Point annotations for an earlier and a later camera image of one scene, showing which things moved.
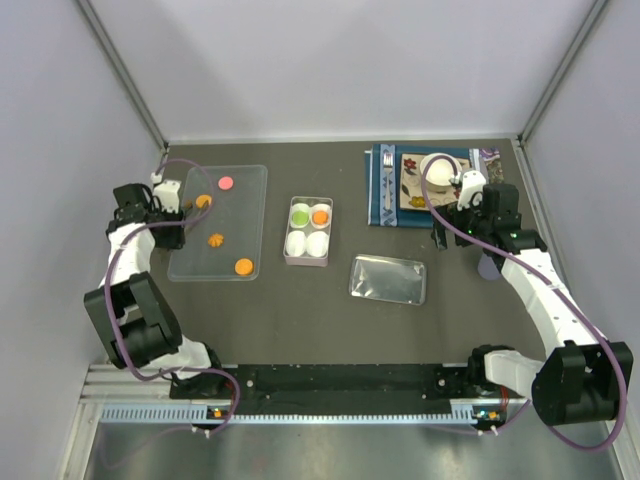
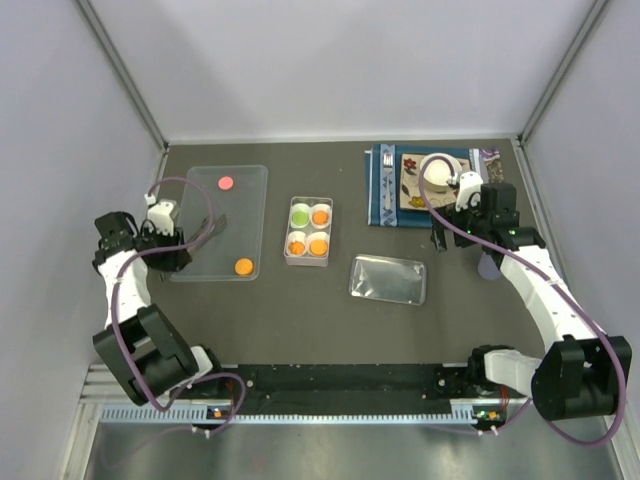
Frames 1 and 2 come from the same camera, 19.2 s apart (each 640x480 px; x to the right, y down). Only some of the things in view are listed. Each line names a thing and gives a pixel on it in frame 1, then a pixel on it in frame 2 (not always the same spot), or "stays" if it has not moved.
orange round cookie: x=320 y=217 stays
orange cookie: x=201 y=199 -> x=318 y=247
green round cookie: x=300 y=218 stays
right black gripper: x=453 y=215 stays
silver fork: x=388 y=165 stays
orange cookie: x=243 y=266 stays
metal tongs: x=199 y=214 -> x=206 y=232
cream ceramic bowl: x=439 y=171 stays
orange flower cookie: x=215 y=240 -> x=297 y=247
